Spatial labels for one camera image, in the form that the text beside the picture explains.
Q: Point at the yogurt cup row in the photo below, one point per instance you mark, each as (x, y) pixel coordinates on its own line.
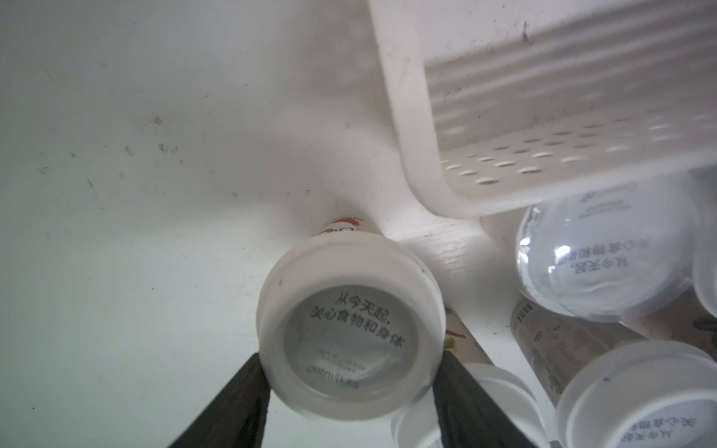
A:
(350, 325)
(613, 388)
(613, 254)
(704, 264)
(419, 428)

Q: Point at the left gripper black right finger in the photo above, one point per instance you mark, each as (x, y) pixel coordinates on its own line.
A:
(467, 416)

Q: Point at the white plastic basket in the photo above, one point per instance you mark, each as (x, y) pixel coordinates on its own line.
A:
(500, 106)

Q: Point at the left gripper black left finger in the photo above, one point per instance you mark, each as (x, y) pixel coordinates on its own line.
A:
(237, 415)

